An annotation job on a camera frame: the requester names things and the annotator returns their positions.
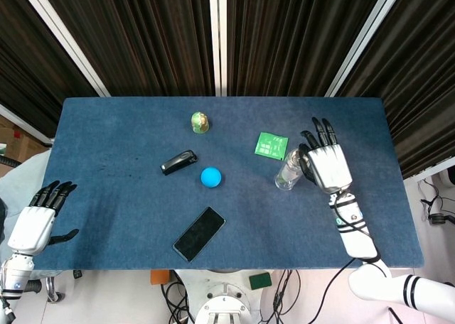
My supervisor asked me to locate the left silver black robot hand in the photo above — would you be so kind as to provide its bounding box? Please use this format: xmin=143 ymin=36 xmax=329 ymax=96
xmin=7 ymin=180 xmax=80 ymax=257

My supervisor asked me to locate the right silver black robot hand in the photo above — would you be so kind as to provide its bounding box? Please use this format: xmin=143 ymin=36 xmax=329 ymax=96
xmin=298 ymin=117 xmax=353 ymax=194

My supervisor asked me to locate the silver round bottle lid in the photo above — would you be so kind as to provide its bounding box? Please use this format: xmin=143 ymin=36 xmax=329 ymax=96
xmin=287 ymin=148 xmax=304 ymax=166

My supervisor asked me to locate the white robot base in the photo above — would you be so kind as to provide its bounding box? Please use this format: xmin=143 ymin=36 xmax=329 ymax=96
xmin=176 ymin=269 xmax=271 ymax=324

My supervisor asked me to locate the clear glass jar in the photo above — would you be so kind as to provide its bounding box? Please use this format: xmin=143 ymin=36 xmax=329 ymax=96
xmin=274 ymin=148 xmax=306 ymax=192

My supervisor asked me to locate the green foil packet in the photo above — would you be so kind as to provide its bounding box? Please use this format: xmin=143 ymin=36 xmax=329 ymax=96
xmin=254 ymin=131 xmax=289 ymax=161

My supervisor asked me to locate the metal caster wheel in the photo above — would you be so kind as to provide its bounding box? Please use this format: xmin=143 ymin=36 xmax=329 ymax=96
xmin=45 ymin=277 xmax=67 ymax=303

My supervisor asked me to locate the cardboard box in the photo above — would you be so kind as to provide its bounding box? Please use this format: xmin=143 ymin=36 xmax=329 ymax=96
xmin=0 ymin=116 xmax=49 ymax=161

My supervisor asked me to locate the blue table cloth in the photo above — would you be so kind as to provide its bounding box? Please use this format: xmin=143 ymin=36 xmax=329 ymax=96
xmin=34 ymin=96 xmax=424 ymax=271

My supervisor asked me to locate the blue ball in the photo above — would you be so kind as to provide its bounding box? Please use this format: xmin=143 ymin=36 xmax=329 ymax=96
xmin=200 ymin=166 xmax=223 ymax=189

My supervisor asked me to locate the green yellow dome toy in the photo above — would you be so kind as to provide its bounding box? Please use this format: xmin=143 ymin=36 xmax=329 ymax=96
xmin=191 ymin=112 xmax=210 ymax=134

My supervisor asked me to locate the green block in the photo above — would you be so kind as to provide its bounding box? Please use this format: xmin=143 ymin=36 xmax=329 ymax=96
xmin=248 ymin=272 xmax=273 ymax=291

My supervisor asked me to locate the orange block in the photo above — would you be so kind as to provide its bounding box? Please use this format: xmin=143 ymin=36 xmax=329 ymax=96
xmin=150 ymin=269 xmax=171 ymax=285

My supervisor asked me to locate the black smartphone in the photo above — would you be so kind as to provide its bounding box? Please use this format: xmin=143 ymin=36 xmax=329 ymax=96
xmin=173 ymin=206 xmax=227 ymax=263

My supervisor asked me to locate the black stapler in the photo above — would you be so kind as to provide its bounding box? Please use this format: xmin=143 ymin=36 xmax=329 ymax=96
xmin=160 ymin=149 xmax=198 ymax=176

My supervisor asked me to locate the dark pleated curtain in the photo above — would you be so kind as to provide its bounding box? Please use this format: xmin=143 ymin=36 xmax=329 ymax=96
xmin=0 ymin=0 xmax=455 ymax=179

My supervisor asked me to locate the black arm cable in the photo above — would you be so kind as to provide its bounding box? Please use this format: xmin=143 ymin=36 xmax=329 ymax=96
xmin=309 ymin=195 xmax=381 ymax=324

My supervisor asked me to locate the black headset with cable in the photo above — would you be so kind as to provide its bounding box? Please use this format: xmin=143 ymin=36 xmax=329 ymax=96
xmin=421 ymin=180 xmax=455 ymax=226

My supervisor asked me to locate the slanted white frame post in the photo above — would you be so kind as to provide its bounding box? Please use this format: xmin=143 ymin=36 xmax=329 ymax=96
xmin=16 ymin=0 xmax=111 ymax=97
xmin=325 ymin=0 xmax=408 ymax=97

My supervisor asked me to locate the black floor cable bundle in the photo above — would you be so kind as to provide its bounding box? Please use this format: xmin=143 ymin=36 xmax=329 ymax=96
xmin=272 ymin=269 xmax=303 ymax=321
xmin=159 ymin=269 xmax=200 ymax=324

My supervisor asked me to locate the upright white frame post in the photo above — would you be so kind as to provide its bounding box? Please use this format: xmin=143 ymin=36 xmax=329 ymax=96
xmin=208 ymin=0 xmax=228 ymax=97

